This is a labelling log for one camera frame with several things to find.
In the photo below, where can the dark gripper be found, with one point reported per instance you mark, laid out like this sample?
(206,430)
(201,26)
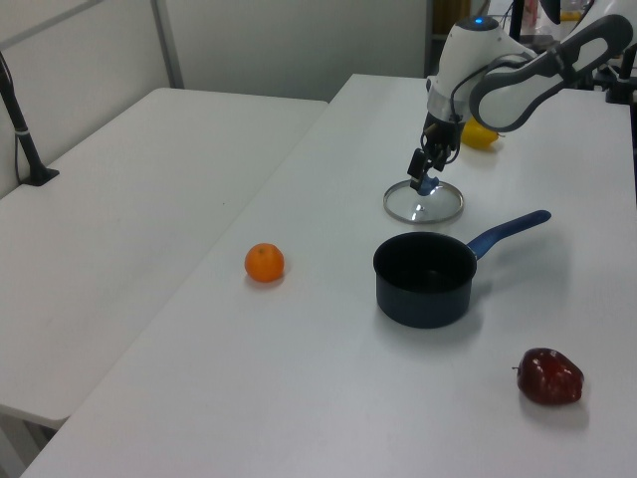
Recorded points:
(442,130)

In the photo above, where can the glass lid with blue knob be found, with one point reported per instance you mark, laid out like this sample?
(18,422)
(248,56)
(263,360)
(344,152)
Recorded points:
(440,206)

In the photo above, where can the white grey Franka robot arm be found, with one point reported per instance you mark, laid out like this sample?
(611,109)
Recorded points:
(502,94)

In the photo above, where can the yellow plastic fruit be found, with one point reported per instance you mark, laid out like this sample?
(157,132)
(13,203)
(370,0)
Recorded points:
(479,139)

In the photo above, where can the orange mandarin fruit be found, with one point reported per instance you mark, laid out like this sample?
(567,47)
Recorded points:
(265,263)

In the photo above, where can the black clamp stand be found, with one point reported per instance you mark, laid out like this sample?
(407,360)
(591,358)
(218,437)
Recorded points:
(622,82)

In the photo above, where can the red plastic apple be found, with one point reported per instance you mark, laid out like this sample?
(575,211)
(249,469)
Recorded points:
(550,377)

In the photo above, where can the white side table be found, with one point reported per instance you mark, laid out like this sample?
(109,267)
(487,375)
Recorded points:
(114,224)

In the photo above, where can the black upright post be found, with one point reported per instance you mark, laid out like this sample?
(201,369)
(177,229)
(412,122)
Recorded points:
(517,20)

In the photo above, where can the aluminium frame post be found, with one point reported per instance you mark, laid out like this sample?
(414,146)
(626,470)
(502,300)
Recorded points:
(168,45)

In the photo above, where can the black pole base plate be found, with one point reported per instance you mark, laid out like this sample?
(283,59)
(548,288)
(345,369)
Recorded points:
(43,176)

